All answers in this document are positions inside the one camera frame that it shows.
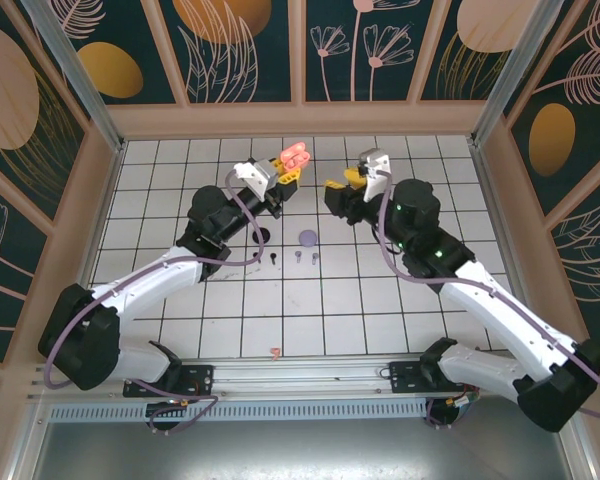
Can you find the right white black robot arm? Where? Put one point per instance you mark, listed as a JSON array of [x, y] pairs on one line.
[[505, 320]]

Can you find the pink earbud charging case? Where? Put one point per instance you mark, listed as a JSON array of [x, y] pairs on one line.
[[295, 155]]

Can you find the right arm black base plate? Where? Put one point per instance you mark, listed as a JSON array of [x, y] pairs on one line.
[[405, 375]]

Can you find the purple earbud charging case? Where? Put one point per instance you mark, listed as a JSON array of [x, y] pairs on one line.
[[308, 237]]

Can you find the black earbud charging case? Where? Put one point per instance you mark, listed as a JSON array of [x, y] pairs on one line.
[[266, 234]]

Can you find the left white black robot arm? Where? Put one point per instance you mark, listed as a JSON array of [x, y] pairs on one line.
[[145, 285]]

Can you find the grey metal panel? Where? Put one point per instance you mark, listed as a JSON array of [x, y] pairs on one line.
[[300, 450]]

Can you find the aluminium mounting rail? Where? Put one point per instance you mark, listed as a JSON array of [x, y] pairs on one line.
[[300, 375]]

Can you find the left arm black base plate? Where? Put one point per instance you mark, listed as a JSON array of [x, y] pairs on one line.
[[200, 377]]

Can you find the aluminium frame post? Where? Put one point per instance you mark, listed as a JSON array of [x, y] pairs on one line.
[[512, 75], [75, 75]]

